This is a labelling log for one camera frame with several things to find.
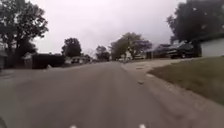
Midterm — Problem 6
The small tree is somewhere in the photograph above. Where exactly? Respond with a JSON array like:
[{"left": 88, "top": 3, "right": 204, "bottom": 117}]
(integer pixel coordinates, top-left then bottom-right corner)
[{"left": 95, "top": 45, "right": 111, "bottom": 62}]

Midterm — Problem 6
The broad leafy tree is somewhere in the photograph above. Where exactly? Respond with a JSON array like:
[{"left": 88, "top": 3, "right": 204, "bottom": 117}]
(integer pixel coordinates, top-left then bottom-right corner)
[{"left": 109, "top": 31, "right": 153, "bottom": 61}]

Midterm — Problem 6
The grey asphalt road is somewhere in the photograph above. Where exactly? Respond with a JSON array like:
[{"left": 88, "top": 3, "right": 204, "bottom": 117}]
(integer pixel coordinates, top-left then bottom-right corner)
[{"left": 0, "top": 60, "right": 188, "bottom": 128}]

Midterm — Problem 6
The dark building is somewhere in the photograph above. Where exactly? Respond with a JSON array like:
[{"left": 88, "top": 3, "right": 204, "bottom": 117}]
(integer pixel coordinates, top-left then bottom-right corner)
[{"left": 145, "top": 43, "right": 172, "bottom": 60}]

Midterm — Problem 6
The pale concrete kerb strip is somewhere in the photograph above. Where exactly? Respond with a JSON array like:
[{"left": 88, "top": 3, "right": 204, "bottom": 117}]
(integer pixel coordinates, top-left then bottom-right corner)
[{"left": 120, "top": 58, "right": 224, "bottom": 128}]

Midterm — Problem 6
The dark hedge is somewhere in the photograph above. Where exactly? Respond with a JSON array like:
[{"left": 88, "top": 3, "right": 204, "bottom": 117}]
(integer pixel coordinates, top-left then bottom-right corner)
[{"left": 22, "top": 52, "right": 66, "bottom": 70}]

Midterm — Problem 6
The dark vehicle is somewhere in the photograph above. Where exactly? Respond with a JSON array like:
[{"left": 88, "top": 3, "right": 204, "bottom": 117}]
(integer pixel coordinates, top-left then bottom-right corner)
[{"left": 165, "top": 40, "right": 198, "bottom": 60}]

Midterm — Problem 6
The grass lawn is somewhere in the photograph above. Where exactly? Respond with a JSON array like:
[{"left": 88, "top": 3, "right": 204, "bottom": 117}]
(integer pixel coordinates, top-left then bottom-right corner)
[{"left": 148, "top": 55, "right": 224, "bottom": 106}]

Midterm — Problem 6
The large dark tree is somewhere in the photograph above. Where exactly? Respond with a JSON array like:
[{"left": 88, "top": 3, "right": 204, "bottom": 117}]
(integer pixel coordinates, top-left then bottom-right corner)
[{"left": 166, "top": 0, "right": 224, "bottom": 48}]

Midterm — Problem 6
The large leafy tree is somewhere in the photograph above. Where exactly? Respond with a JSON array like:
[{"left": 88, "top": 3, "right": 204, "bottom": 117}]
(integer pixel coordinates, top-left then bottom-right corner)
[{"left": 0, "top": 0, "right": 49, "bottom": 69}]

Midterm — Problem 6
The white building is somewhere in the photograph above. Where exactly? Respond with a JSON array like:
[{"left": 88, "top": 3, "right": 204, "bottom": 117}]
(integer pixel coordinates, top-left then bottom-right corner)
[{"left": 199, "top": 33, "right": 224, "bottom": 58}]

